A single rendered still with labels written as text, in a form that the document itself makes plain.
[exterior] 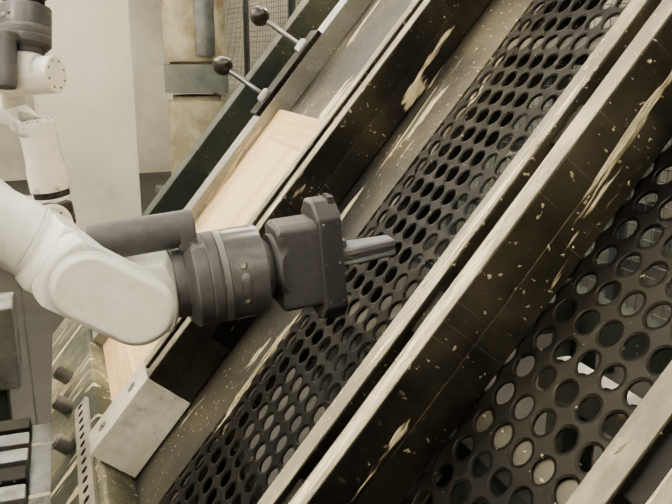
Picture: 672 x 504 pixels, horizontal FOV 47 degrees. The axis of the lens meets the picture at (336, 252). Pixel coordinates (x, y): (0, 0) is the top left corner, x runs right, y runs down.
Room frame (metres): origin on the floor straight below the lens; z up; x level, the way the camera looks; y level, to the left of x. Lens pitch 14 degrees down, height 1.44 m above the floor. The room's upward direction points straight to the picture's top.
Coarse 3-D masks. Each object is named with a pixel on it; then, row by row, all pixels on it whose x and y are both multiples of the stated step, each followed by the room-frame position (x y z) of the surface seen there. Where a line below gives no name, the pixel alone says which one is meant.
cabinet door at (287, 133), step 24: (288, 120) 1.41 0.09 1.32; (312, 120) 1.30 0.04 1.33; (264, 144) 1.44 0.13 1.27; (288, 144) 1.32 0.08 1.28; (240, 168) 1.45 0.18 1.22; (264, 168) 1.35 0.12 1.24; (240, 192) 1.36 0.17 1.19; (264, 192) 1.26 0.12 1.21; (216, 216) 1.38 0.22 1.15; (240, 216) 1.27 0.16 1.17; (120, 360) 1.25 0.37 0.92; (120, 384) 1.17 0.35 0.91
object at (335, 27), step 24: (360, 0) 1.57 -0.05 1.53; (336, 24) 1.55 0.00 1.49; (312, 48) 1.54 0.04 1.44; (312, 72) 1.54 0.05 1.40; (288, 96) 1.52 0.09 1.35; (264, 120) 1.50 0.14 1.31; (240, 144) 1.49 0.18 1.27; (216, 168) 1.50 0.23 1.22; (216, 192) 1.47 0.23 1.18; (96, 336) 1.39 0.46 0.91
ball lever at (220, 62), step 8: (224, 56) 1.55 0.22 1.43; (216, 64) 1.54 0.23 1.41; (224, 64) 1.54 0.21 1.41; (232, 64) 1.56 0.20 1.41; (216, 72) 1.55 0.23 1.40; (224, 72) 1.54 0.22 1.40; (232, 72) 1.54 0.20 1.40; (240, 80) 1.54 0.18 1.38; (256, 88) 1.53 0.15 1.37; (264, 88) 1.53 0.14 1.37; (264, 96) 1.52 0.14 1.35
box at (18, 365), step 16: (0, 304) 1.53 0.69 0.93; (0, 320) 1.50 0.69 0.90; (16, 320) 1.58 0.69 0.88; (0, 336) 1.50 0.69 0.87; (16, 336) 1.54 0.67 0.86; (0, 352) 1.50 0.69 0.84; (16, 352) 1.51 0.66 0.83; (0, 368) 1.50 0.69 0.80; (16, 368) 1.51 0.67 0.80; (0, 384) 1.50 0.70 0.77; (16, 384) 1.51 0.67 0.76
